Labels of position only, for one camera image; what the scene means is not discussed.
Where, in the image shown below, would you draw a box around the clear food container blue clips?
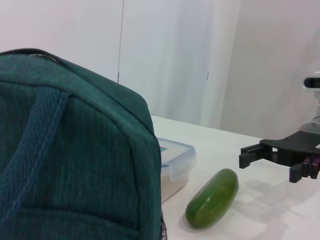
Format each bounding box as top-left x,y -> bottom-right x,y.
156,137 -> 197,204

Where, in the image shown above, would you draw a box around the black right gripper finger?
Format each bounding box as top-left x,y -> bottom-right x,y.
288,156 -> 320,183
238,142 -> 279,176

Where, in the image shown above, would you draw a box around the green cucumber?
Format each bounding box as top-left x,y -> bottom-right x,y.
185,168 -> 240,230

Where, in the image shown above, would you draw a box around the white robot head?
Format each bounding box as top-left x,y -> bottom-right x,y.
302,71 -> 320,121

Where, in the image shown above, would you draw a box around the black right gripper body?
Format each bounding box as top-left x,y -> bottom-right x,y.
259,129 -> 320,162

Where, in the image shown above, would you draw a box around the teal insulated lunch bag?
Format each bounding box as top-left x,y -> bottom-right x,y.
0,48 -> 167,240

